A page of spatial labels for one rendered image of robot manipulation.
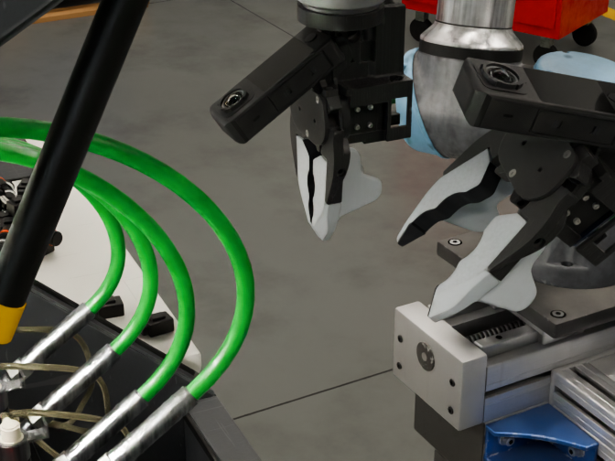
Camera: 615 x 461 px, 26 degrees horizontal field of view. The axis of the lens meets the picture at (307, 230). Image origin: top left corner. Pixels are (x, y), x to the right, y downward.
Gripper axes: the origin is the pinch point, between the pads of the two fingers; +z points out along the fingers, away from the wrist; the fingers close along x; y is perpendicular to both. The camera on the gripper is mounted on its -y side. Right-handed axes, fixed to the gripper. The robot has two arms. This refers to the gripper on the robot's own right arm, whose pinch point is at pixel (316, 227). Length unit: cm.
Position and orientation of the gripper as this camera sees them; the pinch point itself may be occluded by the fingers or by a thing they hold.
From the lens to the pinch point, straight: 116.6
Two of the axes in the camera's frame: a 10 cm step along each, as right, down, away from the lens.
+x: -4.1, -4.1, 8.1
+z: 0.0, 8.9, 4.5
